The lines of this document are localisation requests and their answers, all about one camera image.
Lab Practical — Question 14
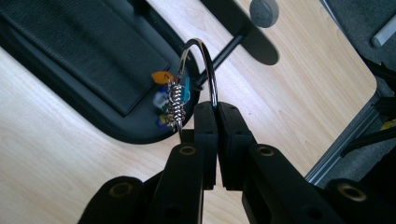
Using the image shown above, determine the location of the grey round table cap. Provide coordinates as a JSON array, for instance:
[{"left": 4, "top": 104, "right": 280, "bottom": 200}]
[{"left": 248, "top": 0, "right": 280, "bottom": 29}]

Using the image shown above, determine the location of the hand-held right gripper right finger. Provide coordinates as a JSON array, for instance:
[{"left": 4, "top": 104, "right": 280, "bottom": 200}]
[{"left": 217, "top": 102, "right": 344, "bottom": 224}]

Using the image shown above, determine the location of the dark metal stand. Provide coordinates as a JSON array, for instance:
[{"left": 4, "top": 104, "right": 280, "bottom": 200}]
[{"left": 339, "top": 60, "right": 396, "bottom": 159}]

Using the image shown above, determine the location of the key ring with coloured tags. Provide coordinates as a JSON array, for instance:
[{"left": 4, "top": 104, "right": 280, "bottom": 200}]
[{"left": 150, "top": 37, "right": 219, "bottom": 133}]

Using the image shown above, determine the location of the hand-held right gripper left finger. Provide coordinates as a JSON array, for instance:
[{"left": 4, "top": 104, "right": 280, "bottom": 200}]
[{"left": 145, "top": 101, "right": 219, "bottom": 224}]

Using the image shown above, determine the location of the small yellow object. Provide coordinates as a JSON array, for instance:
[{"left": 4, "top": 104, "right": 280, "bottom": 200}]
[{"left": 378, "top": 119, "right": 396, "bottom": 132}]

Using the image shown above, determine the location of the black tray with hook rack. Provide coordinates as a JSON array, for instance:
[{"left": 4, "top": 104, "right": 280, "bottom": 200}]
[{"left": 0, "top": 0, "right": 280, "bottom": 145}]

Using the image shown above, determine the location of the metal floor rail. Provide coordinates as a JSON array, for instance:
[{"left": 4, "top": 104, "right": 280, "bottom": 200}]
[{"left": 304, "top": 92, "right": 385, "bottom": 187}]

